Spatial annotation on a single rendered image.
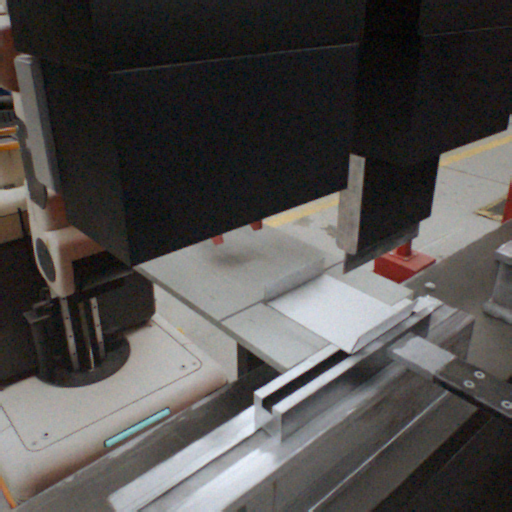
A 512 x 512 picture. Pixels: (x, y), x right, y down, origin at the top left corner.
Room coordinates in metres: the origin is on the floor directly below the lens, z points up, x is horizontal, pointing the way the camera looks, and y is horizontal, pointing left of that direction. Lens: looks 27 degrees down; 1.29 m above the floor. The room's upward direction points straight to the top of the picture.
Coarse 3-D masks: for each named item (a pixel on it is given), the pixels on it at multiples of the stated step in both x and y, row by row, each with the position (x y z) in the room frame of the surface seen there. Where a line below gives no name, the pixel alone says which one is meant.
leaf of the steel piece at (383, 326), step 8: (408, 304) 0.40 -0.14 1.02; (416, 304) 0.41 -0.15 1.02; (400, 312) 0.39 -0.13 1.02; (408, 312) 0.41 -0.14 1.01; (384, 320) 0.38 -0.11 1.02; (392, 320) 0.39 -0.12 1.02; (400, 320) 0.41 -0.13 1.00; (376, 328) 0.37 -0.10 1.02; (384, 328) 0.39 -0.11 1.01; (360, 336) 0.36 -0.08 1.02; (368, 336) 0.37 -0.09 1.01; (376, 336) 0.38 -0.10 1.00; (360, 344) 0.36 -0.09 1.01; (352, 352) 0.36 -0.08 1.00
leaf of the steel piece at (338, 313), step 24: (312, 264) 0.48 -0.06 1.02; (288, 288) 0.46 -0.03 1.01; (312, 288) 0.47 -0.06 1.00; (336, 288) 0.47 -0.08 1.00; (288, 312) 0.42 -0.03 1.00; (312, 312) 0.42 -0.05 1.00; (336, 312) 0.42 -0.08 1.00; (360, 312) 0.42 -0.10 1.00; (384, 312) 0.42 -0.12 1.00; (336, 336) 0.39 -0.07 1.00
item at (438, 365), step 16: (416, 336) 0.38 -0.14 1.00; (400, 352) 0.36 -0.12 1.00; (416, 352) 0.36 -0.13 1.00; (432, 352) 0.36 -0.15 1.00; (448, 352) 0.36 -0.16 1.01; (416, 368) 0.34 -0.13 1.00; (432, 368) 0.34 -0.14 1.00; (448, 368) 0.34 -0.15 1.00; (464, 368) 0.34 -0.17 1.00; (480, 368) 0.34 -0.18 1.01; (448, 384) 0.32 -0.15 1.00; (464, 384) 0.32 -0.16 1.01; (480, 384) 0.32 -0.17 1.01; (496, 384) 0.32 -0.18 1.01; (464, 400) 0.31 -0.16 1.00; (480, 400) 0.30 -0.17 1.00; (496, 400) 0.30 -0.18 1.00; (496, 416) 0.29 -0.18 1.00
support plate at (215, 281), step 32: (192, 256) 0.54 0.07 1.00; (224, 256) 0.54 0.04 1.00; (256, 256) 0.54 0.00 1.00; (288, 256) 0.54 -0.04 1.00; (320, 256) 0.54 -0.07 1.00; (192, 288) 0.47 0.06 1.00; (224, 288) 0.47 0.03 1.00; (256, 288) 0.47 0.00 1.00; (384, 288) 0.47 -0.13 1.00; (224, 320) 0.41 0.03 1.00; (256, 320) 0.41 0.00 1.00; (288, 320) 0.41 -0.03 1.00; (256, 352) 0.37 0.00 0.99; (288, 352) 0.37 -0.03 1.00
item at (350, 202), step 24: (360, 168) 0.35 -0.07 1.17; (384, 168) 0.37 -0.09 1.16; (408, 168) 0.39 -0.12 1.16; (432, 168) 0.41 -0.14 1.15; (360, 192) 0.35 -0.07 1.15; (384, 192) 0.37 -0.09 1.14; (408, 192) 0.39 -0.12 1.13; (432, 192) 0.42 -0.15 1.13; (360, 216) 0.35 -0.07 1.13; (384, 216) 0.37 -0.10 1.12; (408, 216) 0.39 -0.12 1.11; (336, 240) 0.37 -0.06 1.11; (360, 240) 0.35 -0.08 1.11; (384, 240) 0.39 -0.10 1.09; (408, 240) 0.41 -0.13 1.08; (360, 264) 0.37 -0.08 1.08
